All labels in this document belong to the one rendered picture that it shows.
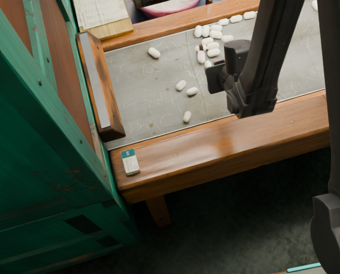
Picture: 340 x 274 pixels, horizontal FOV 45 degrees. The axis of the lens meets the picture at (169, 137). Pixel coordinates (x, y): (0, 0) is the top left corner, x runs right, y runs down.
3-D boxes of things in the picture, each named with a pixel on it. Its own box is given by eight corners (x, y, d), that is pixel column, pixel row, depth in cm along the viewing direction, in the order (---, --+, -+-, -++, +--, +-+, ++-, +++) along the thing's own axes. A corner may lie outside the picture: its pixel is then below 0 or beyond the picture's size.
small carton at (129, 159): (140, 172, 102) (139, 169, 100) (127, 175, 102) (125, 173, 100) (134, 150, 104) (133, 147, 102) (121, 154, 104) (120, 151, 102)
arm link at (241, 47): (233, 117, 79) (275, 109, 80) (229, 61, 73) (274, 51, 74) (216, 95, 89) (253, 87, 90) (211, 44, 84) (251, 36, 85)
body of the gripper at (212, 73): (203, 66, 93) (211, 76, 87) (245, 55, 94) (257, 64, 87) (208, 92, 96) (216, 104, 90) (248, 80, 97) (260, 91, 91)
